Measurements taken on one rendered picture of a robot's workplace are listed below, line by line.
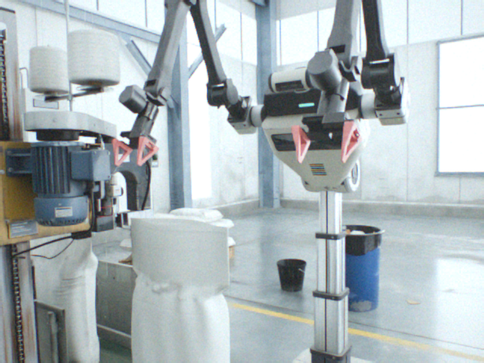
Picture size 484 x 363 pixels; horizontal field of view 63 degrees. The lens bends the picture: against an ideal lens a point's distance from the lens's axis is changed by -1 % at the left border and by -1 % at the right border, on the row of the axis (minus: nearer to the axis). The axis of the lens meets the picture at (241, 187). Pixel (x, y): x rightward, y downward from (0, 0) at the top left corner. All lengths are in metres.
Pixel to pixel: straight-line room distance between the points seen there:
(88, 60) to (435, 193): 8.31
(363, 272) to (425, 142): 6.01
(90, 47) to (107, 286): 1.35
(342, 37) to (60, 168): 0.84
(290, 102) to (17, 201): 0.99
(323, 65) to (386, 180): 8.48
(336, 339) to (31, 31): 5.52
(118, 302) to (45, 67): 1.24
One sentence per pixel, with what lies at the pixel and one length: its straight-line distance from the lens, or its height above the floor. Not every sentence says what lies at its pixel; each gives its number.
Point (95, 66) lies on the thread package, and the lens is 1.37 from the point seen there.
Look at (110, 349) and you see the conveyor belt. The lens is 2.12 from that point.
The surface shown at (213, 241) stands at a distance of 1.31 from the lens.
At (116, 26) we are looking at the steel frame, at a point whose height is 3.38.
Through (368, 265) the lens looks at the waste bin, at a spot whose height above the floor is 0.39.
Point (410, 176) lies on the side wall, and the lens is 9.19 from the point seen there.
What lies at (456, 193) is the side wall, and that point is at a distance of 9.09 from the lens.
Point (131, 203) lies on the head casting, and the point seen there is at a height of 1.10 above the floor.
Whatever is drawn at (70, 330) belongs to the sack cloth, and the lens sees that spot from 1.93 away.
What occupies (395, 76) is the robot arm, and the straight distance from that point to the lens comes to 1.29.
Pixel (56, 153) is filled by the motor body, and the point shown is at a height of 1.30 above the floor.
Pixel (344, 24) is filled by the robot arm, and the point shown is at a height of 1.57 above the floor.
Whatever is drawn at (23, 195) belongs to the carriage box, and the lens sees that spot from 1.42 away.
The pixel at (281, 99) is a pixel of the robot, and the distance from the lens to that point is 1.55.
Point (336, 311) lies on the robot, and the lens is 1.78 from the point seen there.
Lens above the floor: 1.27
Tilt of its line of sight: 4 degrees down
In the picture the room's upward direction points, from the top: 1 degrees counter-clockwise
